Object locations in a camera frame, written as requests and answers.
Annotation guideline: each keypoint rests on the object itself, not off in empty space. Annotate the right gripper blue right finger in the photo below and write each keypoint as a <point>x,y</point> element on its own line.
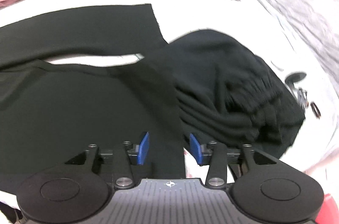
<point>214,155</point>

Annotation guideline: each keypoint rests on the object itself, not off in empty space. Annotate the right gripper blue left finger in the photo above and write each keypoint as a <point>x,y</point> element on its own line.
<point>128,162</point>

